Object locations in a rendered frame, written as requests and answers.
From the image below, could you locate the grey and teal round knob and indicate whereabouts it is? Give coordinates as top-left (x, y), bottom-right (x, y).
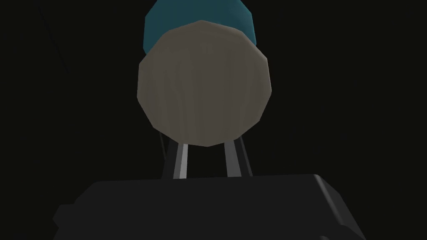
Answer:
top-left (136, 0), bottom-right (272, 148)

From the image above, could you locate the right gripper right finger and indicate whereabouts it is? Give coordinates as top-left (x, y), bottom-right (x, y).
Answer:
top-left (223, 135), bottom-right (254, 178)

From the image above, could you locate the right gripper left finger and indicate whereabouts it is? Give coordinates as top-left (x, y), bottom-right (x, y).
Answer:
top-left (161, 138), bottom-right (189, 180)

